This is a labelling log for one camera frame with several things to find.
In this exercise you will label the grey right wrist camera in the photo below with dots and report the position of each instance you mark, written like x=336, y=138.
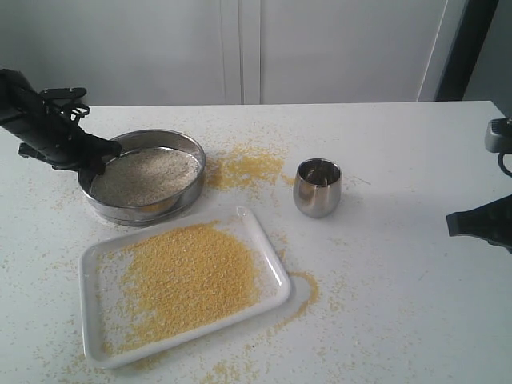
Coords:
x=498, y=138

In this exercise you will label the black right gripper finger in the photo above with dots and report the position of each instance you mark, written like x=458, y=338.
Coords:
x=490, y=222

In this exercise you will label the sieved yellow millet on tray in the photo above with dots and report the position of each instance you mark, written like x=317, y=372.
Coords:
x=177, y=281

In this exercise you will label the round steel sieve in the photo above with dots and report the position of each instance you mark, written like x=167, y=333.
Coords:
x=152, y=213

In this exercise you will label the yellow grains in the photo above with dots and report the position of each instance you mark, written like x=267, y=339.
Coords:
x=145, y=177

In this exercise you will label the white rectangular tray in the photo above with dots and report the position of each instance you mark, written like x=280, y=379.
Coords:
x=98, y=289

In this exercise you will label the small stainless steel cup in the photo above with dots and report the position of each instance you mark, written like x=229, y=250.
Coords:
x=317, y=187

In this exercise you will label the yellow millet arc spill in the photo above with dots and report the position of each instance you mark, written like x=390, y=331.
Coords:
x=306, y=293

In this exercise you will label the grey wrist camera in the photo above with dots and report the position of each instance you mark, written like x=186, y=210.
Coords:
x=65, y=95
x=498, y=138

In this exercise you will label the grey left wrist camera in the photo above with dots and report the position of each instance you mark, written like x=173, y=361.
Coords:
x=65, y=95

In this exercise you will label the spilled yellow millet pile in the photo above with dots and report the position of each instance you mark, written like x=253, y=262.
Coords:
x=243, y=168

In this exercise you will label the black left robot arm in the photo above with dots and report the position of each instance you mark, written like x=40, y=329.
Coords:
x=17, y=98

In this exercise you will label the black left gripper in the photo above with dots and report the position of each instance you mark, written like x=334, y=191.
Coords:
x=56, y=138

